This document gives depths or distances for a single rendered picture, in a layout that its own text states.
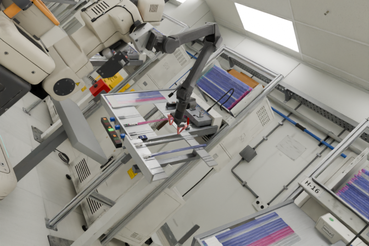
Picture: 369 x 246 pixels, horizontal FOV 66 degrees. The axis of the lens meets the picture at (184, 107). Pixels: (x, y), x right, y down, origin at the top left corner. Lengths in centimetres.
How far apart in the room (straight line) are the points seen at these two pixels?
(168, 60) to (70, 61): 215
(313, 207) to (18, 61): 173
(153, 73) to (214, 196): 168
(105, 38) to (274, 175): 265
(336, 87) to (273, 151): 116
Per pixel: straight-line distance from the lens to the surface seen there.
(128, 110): 223
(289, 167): 356
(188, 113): 221
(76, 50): 148
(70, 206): 200
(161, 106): 234
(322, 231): 177
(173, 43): 145
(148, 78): 343
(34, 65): 118
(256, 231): 155
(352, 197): 179
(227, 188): 365
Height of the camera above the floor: 99
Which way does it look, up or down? 4 degrees up
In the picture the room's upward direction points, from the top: 48 degrees clockwise
